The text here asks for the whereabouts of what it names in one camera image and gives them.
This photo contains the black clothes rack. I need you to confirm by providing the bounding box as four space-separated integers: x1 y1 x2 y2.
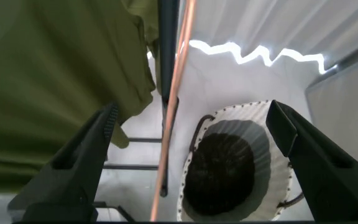
93 0 180 222

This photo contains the pink clothes hanger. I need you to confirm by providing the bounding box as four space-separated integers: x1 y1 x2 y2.
150 0 198 222

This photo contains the green printed shirt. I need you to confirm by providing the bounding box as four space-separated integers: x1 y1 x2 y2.
0 0 160 192

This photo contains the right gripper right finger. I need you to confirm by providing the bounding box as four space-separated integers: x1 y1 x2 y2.
265 99 358 222

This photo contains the white curtain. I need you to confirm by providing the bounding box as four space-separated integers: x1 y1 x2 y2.
178 0 358 75

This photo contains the white laundry basket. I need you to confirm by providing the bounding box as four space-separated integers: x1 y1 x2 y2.
176 99 306 222

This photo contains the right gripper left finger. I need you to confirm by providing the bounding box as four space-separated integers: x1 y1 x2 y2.
7 103 119 222

